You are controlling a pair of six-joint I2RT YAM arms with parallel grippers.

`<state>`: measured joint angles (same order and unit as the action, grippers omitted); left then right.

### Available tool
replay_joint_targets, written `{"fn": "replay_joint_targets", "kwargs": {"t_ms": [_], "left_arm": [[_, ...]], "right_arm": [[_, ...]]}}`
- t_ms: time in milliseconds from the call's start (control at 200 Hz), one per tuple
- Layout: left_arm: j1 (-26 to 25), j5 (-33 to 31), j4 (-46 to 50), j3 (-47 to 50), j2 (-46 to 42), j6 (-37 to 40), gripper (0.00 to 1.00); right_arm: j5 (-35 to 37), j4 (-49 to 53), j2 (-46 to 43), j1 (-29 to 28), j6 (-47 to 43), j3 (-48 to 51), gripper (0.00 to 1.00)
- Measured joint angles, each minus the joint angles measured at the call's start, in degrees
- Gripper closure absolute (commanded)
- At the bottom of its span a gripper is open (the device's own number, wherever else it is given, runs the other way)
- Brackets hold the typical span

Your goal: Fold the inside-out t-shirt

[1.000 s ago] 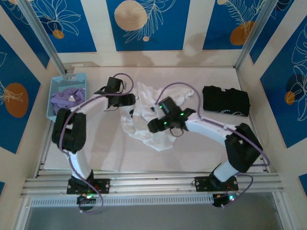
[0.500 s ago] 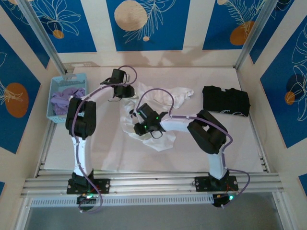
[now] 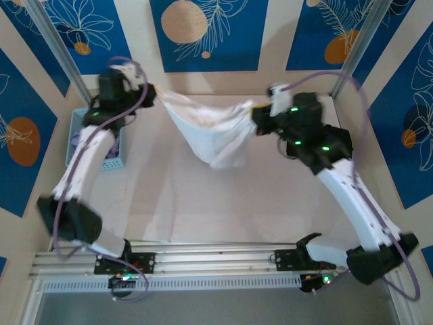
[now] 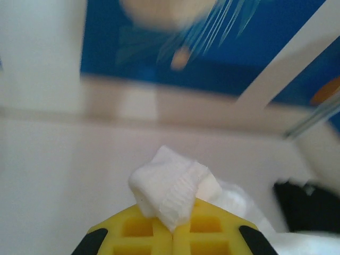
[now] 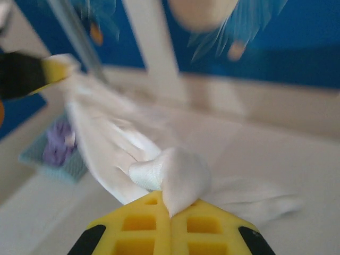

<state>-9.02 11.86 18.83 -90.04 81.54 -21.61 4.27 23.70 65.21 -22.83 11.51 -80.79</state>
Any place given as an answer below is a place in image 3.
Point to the white t-shirt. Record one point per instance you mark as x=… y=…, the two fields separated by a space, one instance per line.
x=209 y=135

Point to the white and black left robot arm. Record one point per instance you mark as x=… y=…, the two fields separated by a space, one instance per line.
x=84 y=159

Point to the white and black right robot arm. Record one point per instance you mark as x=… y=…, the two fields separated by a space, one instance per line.
x=355 y=203

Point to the purple crumpled cloth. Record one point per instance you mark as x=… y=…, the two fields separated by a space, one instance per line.
x=115 y=150

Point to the light blue plastic basket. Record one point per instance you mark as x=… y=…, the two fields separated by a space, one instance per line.
x=115 y=166

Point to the small black circuit board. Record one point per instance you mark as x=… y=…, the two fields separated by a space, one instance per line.
x=309 y=284
x=118 y=282

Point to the aluminium frame post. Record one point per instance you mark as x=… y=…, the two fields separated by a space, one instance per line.
x=358 y=47
x=54 y=37

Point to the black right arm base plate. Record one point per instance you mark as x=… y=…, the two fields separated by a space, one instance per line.
x=287 y=260

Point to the aluminium mounting rail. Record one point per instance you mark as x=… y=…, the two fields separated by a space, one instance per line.
x=216 y=257

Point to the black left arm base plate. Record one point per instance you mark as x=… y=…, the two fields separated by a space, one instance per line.
x=145 y=262

